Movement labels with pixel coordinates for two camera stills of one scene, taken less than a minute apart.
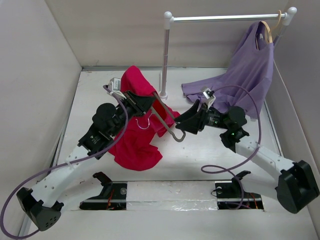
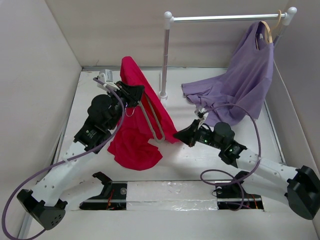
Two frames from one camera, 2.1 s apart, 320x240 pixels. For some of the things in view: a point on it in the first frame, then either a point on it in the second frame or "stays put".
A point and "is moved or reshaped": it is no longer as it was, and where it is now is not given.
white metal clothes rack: (288, 16) stays put
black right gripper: (196, 120) → (189, 135)
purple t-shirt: (247, 84) stays put
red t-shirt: (136, 149) is moved or reshaped
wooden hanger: (268, 31) stays put
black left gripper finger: (140, 103) → (131, 94)
